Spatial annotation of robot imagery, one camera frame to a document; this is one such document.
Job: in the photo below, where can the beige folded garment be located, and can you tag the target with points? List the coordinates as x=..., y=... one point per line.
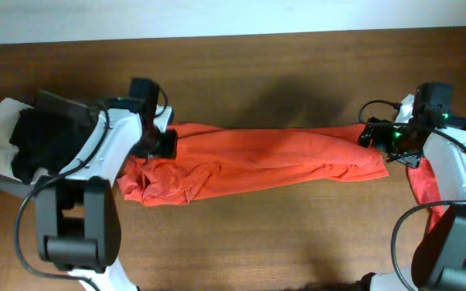
x=10, y=112

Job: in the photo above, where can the orange soccer t-shirt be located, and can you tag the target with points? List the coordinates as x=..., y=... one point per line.
x=212, y=162

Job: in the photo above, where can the red t-shirt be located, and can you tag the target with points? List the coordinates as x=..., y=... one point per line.
x=425, y=190

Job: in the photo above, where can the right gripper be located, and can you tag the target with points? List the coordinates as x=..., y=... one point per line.
x=371, y=136

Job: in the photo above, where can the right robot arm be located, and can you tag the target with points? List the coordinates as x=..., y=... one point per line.
x=426, y=129

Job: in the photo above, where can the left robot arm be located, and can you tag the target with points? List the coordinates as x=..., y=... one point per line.
x=77, y=225

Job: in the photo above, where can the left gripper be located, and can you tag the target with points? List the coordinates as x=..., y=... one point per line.
x=167, y=143

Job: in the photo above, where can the grey folded garment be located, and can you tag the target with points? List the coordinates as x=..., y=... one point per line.
x=52, y=103

